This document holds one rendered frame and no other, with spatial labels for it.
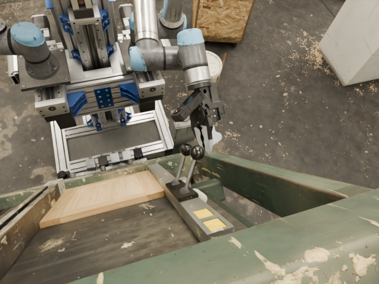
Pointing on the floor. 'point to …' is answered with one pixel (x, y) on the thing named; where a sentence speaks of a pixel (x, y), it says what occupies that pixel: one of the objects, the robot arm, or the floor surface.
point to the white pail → (215, 70)
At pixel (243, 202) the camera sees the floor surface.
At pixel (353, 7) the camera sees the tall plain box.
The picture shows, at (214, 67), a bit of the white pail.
